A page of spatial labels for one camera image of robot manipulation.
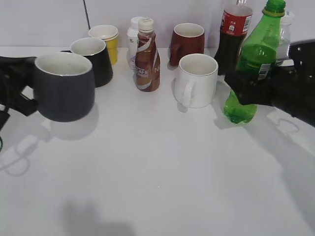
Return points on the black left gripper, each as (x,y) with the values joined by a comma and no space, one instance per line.
(15,75)

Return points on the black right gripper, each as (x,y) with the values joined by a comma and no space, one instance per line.
(292,87)

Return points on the green plastic soda bottle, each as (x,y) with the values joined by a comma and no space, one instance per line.
(257,58)

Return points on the dark grey ceramic mug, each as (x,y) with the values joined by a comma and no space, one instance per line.
(63,86)

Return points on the yellow paper cup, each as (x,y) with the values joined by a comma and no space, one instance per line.
(109,34)

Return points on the clear plastic water bottle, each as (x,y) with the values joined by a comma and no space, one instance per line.
(285,38)

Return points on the white ceramic mug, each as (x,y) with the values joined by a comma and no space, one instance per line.
(196,80)

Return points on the cola bottle red label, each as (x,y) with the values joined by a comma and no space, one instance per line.
(233,31)

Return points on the black ceramic mug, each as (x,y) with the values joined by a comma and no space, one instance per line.
(96,51)

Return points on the dark red ceramic mug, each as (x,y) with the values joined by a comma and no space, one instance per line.
(187,38)

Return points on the brown Nescafe coffee bottle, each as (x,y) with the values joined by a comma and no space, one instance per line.
(147,61)

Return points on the white milk drink bottle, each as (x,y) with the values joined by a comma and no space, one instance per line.
(132,40)

